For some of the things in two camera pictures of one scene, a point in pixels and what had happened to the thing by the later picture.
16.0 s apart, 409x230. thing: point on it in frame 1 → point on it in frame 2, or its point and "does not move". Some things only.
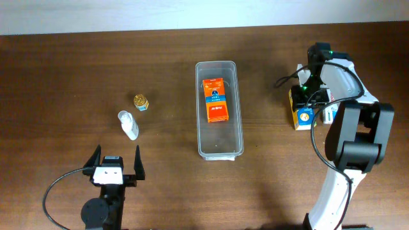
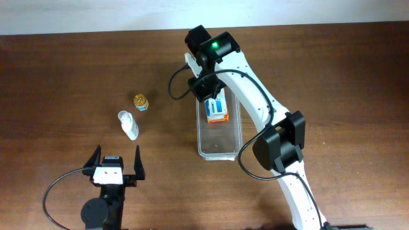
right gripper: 300,101 → 201,92
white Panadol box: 330,110 → 216,107
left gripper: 130,180 does not move
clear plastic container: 219,112 does not move
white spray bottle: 128,126 does not move
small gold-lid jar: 141,102 does not move
